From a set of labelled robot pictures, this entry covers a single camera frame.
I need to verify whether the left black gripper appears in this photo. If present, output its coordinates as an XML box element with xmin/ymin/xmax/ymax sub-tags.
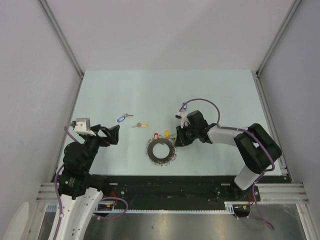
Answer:
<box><xmin>82</xmin><ymin>124</ymin><xmax>120</xmax><ymax>170</ymax></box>

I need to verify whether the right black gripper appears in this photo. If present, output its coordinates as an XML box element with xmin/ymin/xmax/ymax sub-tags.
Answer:
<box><xmin>174</xmin><ymin>123</ymin><xmax>199</xmax><ymax>147</ymax></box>

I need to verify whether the key with blue tag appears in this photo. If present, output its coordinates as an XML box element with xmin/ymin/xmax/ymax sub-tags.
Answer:
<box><xmin>179</xmin><ymin>102</ymin><xmax>188</xmax><ymax>112</ymax></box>
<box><xmin>117</xmin><ymin>113</ymin><xmax>134</xmax><ymax>123</ymax></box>

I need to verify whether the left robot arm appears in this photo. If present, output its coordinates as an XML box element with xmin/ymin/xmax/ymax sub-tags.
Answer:
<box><xmin>49</xmin><ymin>118</ymin><xmax>120</xmax><ymax>240</ymax></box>

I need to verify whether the yellow key tag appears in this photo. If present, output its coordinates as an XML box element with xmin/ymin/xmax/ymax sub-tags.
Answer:
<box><xmin>164</xmin><ymin>130</ymin><xmax>170</xmax><ymax>139</ymax></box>

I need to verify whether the key with yellow tag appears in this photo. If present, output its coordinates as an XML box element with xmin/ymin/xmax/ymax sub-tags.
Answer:
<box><xmin>132</xmin><ymin>122</ymin><xmax>149</xmax><ymax>128</ymax></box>

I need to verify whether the white rounded object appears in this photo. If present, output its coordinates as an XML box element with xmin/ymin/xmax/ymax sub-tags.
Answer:
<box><xmin>3</xmin><ymin>201</ymin><xmax>31</xmax><ymax>240</ymax></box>

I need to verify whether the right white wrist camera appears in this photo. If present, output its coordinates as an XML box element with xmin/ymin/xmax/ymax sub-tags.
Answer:
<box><xmin>175</xmin><ymin>111</ymin><xmax>191</xmax><ymax>128</ymax></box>

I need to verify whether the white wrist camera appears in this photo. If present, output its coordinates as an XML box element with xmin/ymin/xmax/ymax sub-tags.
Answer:
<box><xmin>175</xmin><ymin>111</ymin><xmax>191</xmax><ymax>128</ymax></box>
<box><xmin>69</xmin><ymin>117</ymin><xmax>96</xmax><ymax>136</ymax></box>

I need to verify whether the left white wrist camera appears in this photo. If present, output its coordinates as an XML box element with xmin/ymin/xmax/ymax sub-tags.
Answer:
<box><xmin>69</xmin><ymin>117</ymin><xmax>96</xmax><ymax>136</ymax></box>

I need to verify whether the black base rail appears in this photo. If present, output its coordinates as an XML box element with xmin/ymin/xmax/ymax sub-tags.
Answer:
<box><xmin>104</xmin><ymin>175</ymin><xmax>262</xmax><ymax>211</ymax></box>

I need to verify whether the grey cable duct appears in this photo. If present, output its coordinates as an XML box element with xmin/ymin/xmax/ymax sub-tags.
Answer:
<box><xmin>46</xmin><ymin>202</ymin><xmax>237</xmax><ymax>215</ymax></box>

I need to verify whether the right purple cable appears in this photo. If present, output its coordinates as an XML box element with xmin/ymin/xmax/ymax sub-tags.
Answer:
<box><xmin>178</xmin><ymin>98</ymin><xmax>276</xmax><ymax>231</ymax></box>

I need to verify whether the left aluminium frame post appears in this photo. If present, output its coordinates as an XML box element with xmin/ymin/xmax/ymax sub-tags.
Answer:
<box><xmin>36</xmin><ymin>0</ymin><xmax>84</xmax><ymax>79</ymax></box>

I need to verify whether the aluminium frame post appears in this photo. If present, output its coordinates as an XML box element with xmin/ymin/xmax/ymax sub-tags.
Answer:
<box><xmin>255</xmin><ymin>0</ymin><xmax>304</xmax><ymax>78</ymax></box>
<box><xmin>36</xmin><ymin>0</ymin><xmax>84</xmax><ymax>79</ymax></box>

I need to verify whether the right aluminium frame post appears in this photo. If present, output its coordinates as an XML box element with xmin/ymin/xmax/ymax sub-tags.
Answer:
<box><xmin>255</xmin><ymin>0</ymin><xmax>304</xmax><ymax>78</ymax></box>

